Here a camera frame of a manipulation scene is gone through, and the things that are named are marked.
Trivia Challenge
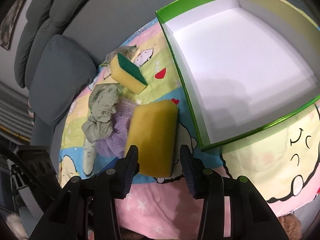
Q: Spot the purple mesh cloth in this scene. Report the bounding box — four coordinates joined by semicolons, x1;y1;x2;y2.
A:
95;96;136;158

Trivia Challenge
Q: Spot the large yellow sponge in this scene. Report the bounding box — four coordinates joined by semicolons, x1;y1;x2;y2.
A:
124;100;178;178

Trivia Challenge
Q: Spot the grey green cloth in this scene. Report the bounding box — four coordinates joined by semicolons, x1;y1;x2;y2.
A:
82;83;119;144

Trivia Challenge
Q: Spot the yellow sponge green scrub pad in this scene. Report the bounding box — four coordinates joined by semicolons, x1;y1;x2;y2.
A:
110;53;148;94

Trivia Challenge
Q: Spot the clear bag green print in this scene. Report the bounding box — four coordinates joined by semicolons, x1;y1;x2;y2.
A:
100;45;138;67

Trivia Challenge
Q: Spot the colourful cartoon blanket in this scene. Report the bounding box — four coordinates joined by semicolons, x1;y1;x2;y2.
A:
57;0;320;240

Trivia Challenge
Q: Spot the grey cushion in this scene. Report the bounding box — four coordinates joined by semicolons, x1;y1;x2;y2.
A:
29;35;97;126

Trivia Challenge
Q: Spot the green white cardboard box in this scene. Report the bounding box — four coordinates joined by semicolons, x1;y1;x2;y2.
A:
156;0;319;152

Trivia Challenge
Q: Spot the grey sofa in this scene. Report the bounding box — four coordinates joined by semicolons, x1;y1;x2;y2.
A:
14;0;311;154

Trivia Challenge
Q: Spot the framed picture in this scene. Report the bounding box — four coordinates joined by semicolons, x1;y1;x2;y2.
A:
1;0;26;50

